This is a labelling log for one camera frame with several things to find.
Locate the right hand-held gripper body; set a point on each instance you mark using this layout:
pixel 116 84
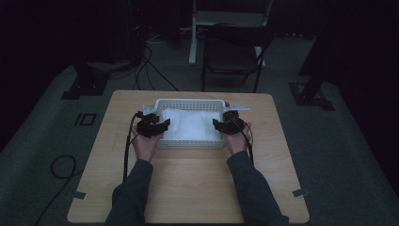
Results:
pixel 232 115

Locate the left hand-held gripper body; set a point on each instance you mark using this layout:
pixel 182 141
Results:
pixel 149 116

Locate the white cloth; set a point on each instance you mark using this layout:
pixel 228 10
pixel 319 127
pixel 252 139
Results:
pixel 191 125

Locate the white plastic basket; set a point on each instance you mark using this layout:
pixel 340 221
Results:
pixel 191 143

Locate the person's right hand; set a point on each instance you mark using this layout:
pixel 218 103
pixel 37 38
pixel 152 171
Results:
pixel 237 142

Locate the person's left hand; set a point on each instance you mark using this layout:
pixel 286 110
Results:
pixel 146 147

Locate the black folding chair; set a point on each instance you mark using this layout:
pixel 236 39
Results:
pixel 232 53

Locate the black floor tape marking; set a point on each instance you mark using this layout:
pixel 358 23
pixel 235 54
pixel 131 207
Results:
pixel 85 119

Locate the black stand with base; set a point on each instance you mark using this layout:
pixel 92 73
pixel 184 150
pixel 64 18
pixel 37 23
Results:
pixel 84 83
pixel 312 91

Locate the grey tape piece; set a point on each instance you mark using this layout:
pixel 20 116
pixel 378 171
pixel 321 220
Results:
pixel 80 195
pixel 300 192

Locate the white desk frame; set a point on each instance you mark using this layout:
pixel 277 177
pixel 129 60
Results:
pixel 196 28

